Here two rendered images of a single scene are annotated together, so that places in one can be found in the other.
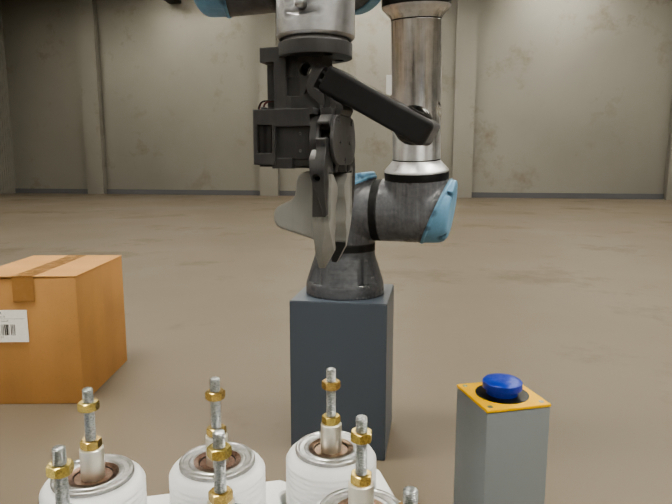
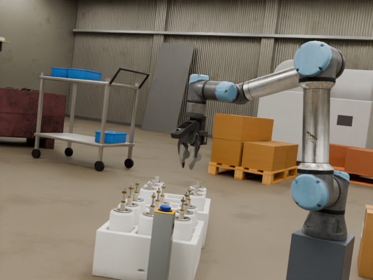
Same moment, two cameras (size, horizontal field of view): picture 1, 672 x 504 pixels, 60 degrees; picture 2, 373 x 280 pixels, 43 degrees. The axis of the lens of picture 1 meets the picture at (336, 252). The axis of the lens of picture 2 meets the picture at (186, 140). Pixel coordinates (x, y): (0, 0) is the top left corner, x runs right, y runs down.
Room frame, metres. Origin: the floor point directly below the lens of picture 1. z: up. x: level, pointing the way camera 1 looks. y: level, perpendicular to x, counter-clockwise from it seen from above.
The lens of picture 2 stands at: (1.17, -1.73, 0.69)
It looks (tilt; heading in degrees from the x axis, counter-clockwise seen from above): 4 degrees down; 109
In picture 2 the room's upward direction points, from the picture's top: 6 degrees clockwise
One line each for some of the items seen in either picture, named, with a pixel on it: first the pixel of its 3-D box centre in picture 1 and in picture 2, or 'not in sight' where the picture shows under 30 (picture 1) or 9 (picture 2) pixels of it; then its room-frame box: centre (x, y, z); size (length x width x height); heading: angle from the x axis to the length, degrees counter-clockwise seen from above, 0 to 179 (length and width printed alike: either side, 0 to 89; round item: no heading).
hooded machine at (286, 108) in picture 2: not in sight; (287, 111); (0.17, 5.81, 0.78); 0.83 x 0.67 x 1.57; 170
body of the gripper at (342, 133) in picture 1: (308, 109); (194, 129); (0.59, 0.03, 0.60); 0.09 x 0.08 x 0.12; 72
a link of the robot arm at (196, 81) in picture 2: not in sight; (198, 89); (0.59, 0.02, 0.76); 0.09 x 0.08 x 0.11; 162
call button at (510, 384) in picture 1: (502, 388); (165, 208); (0.58, -0.17, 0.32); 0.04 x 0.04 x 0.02
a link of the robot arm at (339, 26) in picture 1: (314, 22); (195, 109); (0.58, 0.02, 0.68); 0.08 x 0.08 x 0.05
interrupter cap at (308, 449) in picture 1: (331, 448); (181, 218); (0.58, 0.01, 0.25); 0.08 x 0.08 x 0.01
